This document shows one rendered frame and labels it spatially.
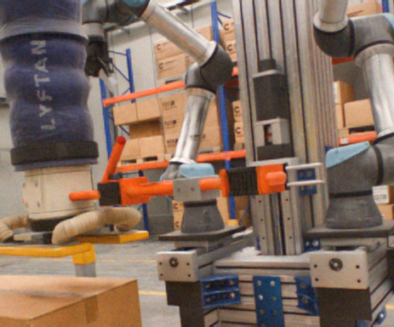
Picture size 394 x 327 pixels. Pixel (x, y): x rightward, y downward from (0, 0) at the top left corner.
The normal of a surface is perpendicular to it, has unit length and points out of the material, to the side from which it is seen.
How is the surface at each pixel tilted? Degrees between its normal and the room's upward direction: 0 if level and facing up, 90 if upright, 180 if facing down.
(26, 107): 73
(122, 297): 90
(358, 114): 89
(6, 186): 90
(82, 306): 90
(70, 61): 108
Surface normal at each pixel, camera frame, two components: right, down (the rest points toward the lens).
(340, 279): -0.58, 0.11
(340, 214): -0.70, -0.19
